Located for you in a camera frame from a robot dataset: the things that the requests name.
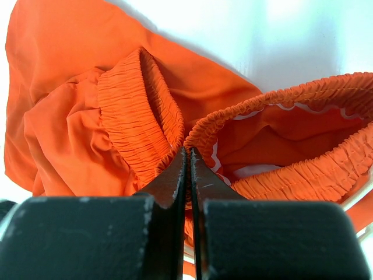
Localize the orange shorts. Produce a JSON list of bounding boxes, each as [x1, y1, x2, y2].
[[4, 0, 373, 280]]

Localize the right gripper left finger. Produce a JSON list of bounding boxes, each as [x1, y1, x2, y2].
[[1, 148, 187, 279]]

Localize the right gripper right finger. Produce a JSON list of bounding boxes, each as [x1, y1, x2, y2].
[[191, 148, 371, 279]]

